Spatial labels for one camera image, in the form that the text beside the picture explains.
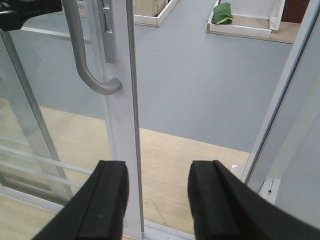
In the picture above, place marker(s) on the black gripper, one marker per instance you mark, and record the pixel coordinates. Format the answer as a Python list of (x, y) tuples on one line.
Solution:
[(14, 13)]

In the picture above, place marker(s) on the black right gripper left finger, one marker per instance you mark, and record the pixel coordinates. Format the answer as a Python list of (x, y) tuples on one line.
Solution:
[(97, 210)]

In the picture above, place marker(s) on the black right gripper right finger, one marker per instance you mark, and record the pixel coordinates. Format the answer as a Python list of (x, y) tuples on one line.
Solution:
[(224, 208)]

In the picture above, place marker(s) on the white framed sliding glass door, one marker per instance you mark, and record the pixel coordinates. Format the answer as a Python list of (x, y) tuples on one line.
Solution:
[(38, 69)]

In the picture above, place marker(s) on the grey metal door handle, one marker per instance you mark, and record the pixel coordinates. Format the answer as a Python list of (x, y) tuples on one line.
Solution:
[(78, 45)]

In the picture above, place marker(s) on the metal door floor track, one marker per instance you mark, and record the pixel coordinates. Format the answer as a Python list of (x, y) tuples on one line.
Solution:
[(154, 231)]

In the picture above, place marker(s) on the metal door lock plate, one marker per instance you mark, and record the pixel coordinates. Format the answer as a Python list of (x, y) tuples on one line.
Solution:
[(108, 34)]

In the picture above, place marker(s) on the white diagonal support brace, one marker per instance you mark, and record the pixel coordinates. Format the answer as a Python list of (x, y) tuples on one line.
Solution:
[(269, 188)]

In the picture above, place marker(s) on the light wooden platform board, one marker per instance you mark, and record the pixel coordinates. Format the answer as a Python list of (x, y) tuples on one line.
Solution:
[(81, 141)]

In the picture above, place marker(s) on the far wooden box structure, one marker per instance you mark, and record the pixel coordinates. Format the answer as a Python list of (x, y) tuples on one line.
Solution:
[(152, 13)]

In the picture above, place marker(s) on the far wooden platform white rim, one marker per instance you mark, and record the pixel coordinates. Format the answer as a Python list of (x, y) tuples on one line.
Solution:
[(271, 20)]

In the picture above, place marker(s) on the green cushion bag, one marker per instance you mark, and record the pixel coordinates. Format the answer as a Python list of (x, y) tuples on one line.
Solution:
[(222, 14)]

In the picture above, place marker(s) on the white door frame post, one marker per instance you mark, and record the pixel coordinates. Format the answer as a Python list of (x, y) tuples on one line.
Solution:
[(288, 144)]

